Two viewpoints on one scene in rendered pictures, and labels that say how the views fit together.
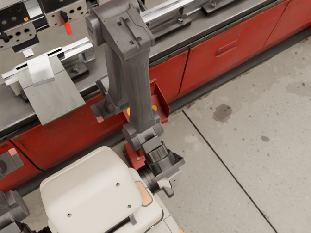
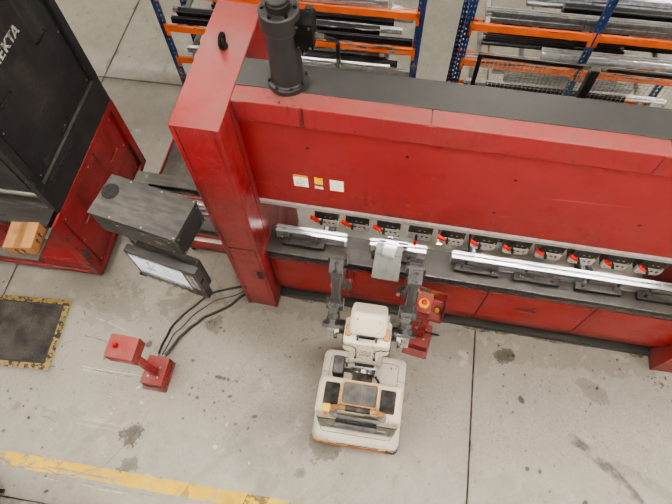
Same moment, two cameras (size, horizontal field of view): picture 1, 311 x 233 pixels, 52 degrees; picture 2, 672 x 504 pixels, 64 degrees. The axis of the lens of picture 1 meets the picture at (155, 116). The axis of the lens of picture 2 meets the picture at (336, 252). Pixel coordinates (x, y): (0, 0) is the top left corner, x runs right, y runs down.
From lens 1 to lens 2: 2.31 m
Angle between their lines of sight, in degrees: 22
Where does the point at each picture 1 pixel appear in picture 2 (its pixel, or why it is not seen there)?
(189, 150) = (455, 361)
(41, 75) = (388, 252)
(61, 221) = (354, 319)
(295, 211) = (496, 463)
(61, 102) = (387, 272)
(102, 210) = (368, 326)
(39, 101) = (378, 264)
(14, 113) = (362, 260)
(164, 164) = (404, 332)
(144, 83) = (412, 296)
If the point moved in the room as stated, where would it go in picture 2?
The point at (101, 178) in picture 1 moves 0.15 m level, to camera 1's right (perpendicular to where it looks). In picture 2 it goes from (376, 315) to (394, 335)
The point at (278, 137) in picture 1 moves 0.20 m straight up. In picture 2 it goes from (533, 407) to (542, 402)
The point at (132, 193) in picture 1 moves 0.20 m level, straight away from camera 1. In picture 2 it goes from (382, 329) to (402, 303)
